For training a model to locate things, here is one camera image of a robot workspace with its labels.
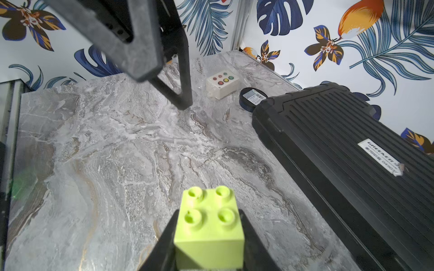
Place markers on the white button control box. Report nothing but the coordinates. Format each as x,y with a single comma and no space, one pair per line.
222,84

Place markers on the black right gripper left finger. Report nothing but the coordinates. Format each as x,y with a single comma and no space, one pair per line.
162,256

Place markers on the lime green lego brick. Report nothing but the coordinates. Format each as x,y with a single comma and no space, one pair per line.
209,234

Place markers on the black plastic tool case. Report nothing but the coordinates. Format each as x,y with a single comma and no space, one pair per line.
373,188

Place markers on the black round tape roll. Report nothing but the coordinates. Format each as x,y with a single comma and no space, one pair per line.
250,98

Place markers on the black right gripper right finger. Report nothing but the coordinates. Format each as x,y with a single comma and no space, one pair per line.
256,255

